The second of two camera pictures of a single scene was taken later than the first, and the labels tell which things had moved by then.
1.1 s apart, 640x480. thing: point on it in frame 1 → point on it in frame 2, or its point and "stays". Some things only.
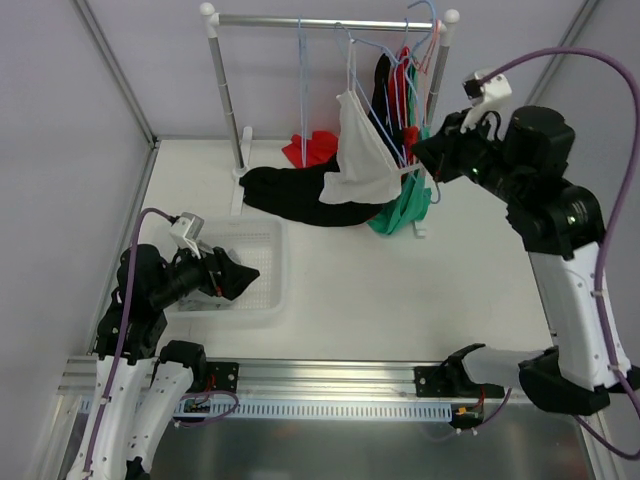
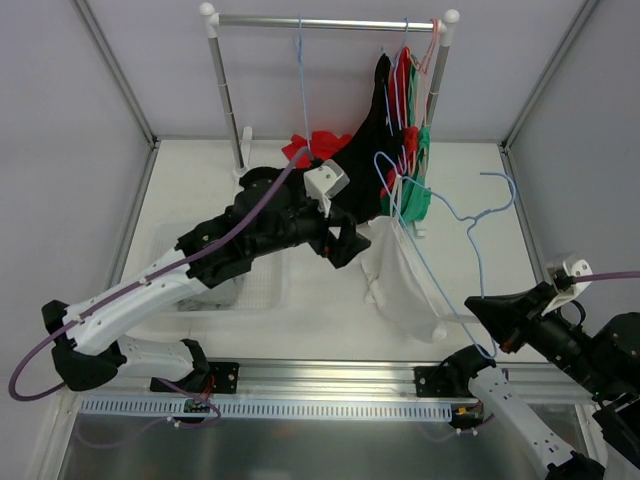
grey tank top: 199,300 stays
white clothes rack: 242,139 stays
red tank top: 399,103 stays
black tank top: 382,116 stays
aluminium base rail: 281,380 stays
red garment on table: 306,152 stays
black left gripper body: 218,275 → 333,232
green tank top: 416,197 stays
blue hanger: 415,166 → 494,349
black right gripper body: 448,147 → 523,317
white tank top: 368,168 → 399,280
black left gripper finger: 235,277 → 348,244
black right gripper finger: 431,152 → 511,332
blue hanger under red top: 395,68 stays
